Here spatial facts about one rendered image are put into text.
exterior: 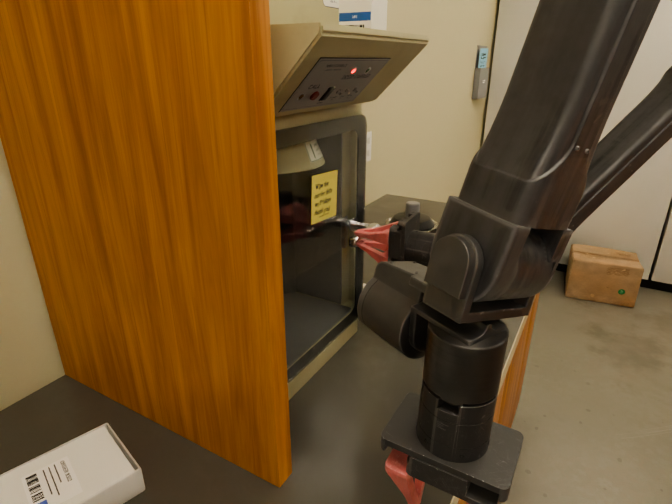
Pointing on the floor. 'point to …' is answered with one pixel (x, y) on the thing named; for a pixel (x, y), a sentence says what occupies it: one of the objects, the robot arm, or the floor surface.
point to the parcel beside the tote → (603, 275)
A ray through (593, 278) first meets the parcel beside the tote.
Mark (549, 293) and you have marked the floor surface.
